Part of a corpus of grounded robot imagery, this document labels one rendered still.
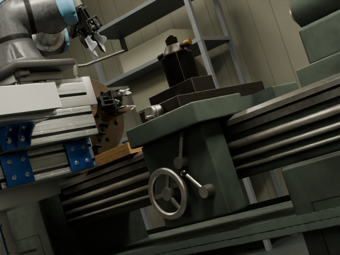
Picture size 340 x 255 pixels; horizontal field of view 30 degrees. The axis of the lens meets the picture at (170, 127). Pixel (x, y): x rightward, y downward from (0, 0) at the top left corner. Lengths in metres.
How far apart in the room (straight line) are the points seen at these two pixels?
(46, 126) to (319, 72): 0.75
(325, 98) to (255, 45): 3.91
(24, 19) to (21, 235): 1.05
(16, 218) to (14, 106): 1.12
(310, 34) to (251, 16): 3.82
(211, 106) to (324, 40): 0.35
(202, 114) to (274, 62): 3.75
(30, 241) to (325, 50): 1.41
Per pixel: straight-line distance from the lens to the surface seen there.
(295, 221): 1.58
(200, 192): 1.76
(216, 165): 1.75
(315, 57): 1.73
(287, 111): 1.70
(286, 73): 5.39
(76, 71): 2.57
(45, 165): 1.77
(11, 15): 1.84
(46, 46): 2.22
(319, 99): 1.64
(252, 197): 4.94
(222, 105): 1.79
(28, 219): 2.53
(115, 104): 2.23
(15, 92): 1.56
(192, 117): 1.71
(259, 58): 5.51
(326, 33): 1.71
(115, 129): 2.54
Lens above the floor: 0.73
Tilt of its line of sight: 5 degrees up
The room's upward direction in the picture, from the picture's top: 18 degrees counter-clockwise
